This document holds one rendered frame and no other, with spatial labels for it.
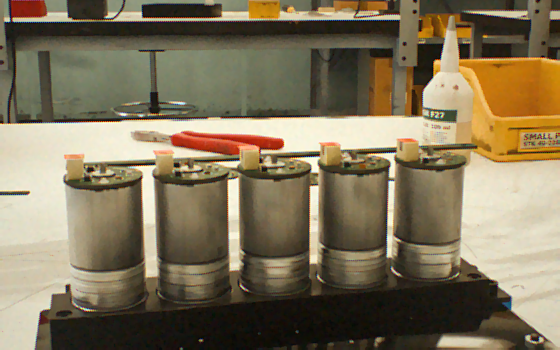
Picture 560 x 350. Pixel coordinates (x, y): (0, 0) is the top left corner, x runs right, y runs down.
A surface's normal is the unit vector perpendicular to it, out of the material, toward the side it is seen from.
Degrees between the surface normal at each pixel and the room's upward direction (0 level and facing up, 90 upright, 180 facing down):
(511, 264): 0
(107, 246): 90
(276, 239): 90
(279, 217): 90
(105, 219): 90
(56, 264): 0
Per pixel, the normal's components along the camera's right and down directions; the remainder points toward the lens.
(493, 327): 0.00, -0.97
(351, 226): -0.16, 0.22
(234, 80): 0.10, 0.23
